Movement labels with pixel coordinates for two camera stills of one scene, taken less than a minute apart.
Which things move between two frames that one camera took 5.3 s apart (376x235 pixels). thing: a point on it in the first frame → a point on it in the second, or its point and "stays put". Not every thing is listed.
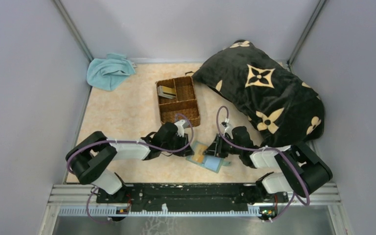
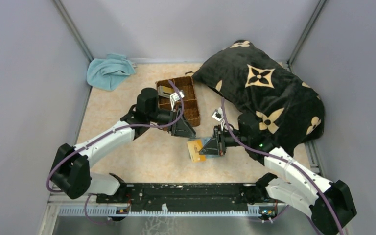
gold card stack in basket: x=166 y=92 stays put
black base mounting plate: x=190 y=197 stays put
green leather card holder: x=212 y=163 → x=203 y=141
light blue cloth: x=108 y=74 stays put
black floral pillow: x=282 y=108 stays put
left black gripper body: x=177 y=143 → x=165 y=116
